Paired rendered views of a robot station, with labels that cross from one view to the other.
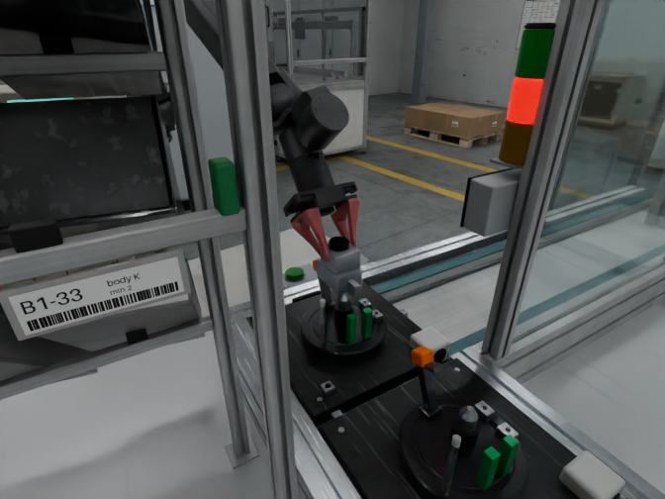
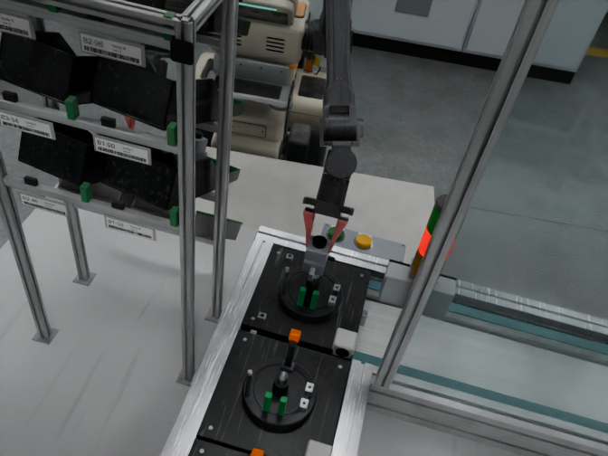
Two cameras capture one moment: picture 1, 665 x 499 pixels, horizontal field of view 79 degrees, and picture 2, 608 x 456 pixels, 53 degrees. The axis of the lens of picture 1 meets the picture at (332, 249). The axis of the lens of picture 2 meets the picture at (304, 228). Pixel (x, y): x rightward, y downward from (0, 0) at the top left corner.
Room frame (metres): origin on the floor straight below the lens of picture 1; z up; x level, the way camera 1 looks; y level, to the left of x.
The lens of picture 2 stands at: (-0.18, -0.50, 2.01)
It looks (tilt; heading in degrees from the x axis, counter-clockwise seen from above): 44 degrees down; 37
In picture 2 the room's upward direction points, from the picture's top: 10 degrees clockwise
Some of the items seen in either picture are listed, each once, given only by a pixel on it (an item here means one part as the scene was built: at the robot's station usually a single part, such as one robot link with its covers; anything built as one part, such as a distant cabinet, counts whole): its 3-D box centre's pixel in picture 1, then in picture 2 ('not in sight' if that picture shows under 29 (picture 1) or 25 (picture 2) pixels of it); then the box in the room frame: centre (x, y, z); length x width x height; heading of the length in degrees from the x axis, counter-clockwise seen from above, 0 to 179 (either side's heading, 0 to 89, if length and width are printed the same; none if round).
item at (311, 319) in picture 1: (343, 328); (310, 293); (0.52, -0.02, 0.98); 0.14 x 0.14 x 0.02
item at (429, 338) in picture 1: (428, 348); (344, 344); (0.49, -0.15, 0.97); 0.05 x 0.05 x 0.04; 31
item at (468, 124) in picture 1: (451, 123); not in sight; (6.27, -1.80, 0.20); 1.20 x 0.80 x 0.41; 38
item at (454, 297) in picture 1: (476, 313); (434, 357); (0.65, -0.29, 0.91); 0.84 x 0.28 x 0.10; 121
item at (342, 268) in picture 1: (342, 263); (316, 255); (0.52, -0.01, 1.10); 0.08 x 0.04 x 0.07; 31
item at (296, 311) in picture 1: (343, 338); (309, 299); (0.52, -0.02, 0.96); 0.24 x 0.24 x 0.02; 31
